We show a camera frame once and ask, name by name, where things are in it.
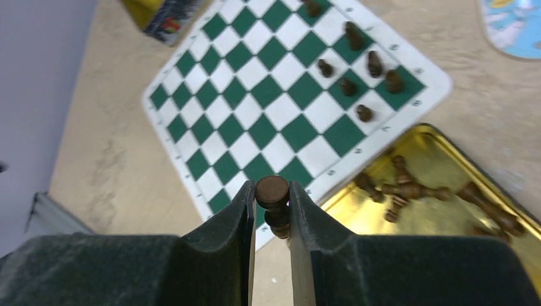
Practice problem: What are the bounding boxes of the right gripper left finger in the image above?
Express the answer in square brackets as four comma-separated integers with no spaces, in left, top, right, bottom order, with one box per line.
[1,181,255,305]

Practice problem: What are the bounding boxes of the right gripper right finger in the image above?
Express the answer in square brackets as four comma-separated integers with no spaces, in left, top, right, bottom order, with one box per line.
[289,182,540,305]

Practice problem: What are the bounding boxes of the brown chess knight piece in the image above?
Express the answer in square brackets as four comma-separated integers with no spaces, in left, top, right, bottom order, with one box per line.
[366,50,383,78]

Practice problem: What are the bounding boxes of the gold tin brown pieces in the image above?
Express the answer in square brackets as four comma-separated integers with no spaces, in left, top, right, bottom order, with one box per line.
[322,124,540,286]

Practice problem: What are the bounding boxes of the brown chess pieces pile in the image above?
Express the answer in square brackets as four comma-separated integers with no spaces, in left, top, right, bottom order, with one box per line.
[353,155,526,237]

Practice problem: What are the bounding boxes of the green white chess mat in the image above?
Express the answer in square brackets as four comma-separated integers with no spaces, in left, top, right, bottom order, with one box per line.
[141,0,454,252]

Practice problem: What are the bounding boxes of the gold tin white pieces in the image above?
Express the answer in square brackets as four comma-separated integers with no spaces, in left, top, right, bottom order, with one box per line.
[120,0,209,47]

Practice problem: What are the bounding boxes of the blue white packaged item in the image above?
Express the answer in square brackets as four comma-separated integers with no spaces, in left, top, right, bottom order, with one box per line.
[478,0,540,60]

